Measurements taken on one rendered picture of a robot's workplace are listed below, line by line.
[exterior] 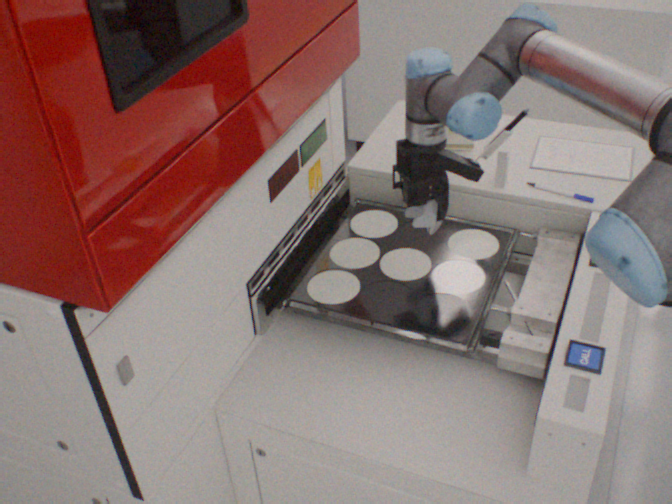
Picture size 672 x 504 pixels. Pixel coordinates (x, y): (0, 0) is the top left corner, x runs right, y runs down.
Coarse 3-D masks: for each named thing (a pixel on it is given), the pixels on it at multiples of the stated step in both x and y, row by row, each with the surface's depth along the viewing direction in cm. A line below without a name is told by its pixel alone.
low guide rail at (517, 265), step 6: (516, 258) 150; (522, 258) 150; (510, 264) 150; (516, 264) 149; (522, 264) 149; (528, 264) 148; (510, 270) 151; (516, 270) 150; (522, 270) 150; (570, 282) 146
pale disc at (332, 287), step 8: (328, 272) 142; (336, 272) 142; (344, 272) 141; (312, 280) 140; (320, 280) 140; (328, 280) 140; (336, 280) 140; (344, 280) 139; (352, 280) 139; (312, 288) 138; (320, 288) 138; (328, 288) 138; (336, 288) 138; (344, 288) 137; (352, 288) 137; (312, 296) 136; (320, 296) 136; (328, 296) 136; (336, 296) 136; (344, 296) 136; (352, 296) 135
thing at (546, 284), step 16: (544, 256) 145; (560, 256) 145; (576, 256) 149; (528, 272) 142; (544, 272) 141; (560, 272) 141; (528, 288) 138; (544, 288) 138; (560, 288) 137; (544, 304) 134; (560, 304) 134; (544, 336) 127; (512, 368) 124; (528, 368) 123; (544, 368) 122
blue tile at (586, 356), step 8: (576, 344) 114; (576, 352) 113; (584, 352) 112; (592, 352) 112; (600, 352) 112; (568, 360) 111; (576, 360) 111; (584, 360) 111; (592, 360) 111; (600, 360) 111; (592, 368) 110
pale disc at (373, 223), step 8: (360, 216) 156; (368, 216) 156; (376, 216) 156; (384, 216) 156; (392, 216) 156; (352, 224) 154; (360, 224) 154; (368, 224) 154; (376, 224) 154; (384, 224) 154; (392, 224) 153; (360, 232) 152; (368, 232) 152; (376, 232) 151; (384, 232) 151; (392, 232) 151
